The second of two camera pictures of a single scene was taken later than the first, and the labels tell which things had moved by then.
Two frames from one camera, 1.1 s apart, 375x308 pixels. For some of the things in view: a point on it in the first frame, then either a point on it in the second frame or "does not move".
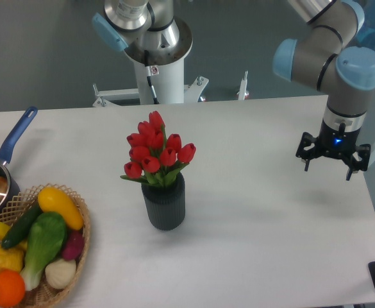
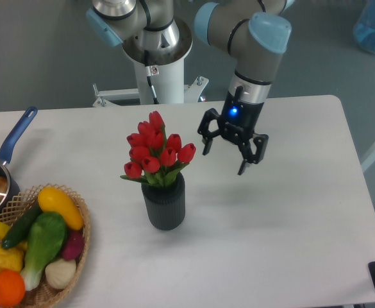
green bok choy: x=46 y=235 does not move
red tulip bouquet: x=154 y=157 does not move
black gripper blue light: x=340 y=144 to x=238 y=120
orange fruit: x=7 y=288 does not move
